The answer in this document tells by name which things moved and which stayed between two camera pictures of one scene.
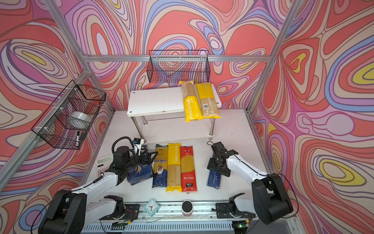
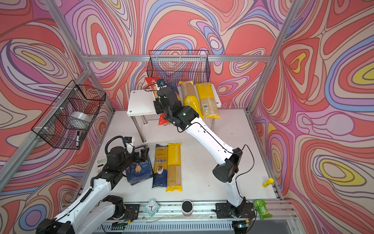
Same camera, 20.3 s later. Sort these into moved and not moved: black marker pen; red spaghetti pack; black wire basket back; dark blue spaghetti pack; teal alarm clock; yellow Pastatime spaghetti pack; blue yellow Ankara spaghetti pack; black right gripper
Moved: black right gripper; red spaghetti pack; dark blue spaghetti pack
Not moved: teal alarm clock; black marker pen; blue yellow Ankara spaghetti pack; yellow Pastatime spaghetti pack; black wire basket back
